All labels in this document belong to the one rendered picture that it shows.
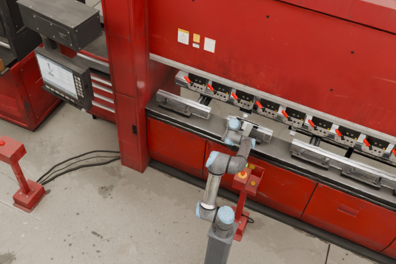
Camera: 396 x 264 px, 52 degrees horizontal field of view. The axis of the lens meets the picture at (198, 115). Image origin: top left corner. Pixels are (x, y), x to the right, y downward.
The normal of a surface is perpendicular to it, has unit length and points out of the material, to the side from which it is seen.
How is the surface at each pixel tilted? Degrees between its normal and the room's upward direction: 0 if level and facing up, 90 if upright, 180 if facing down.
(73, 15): 0
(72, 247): 0
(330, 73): 90
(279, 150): 0
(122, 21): 90
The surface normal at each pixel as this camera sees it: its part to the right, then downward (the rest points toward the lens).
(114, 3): -0.41, 0.65
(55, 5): 0.07, -0.68
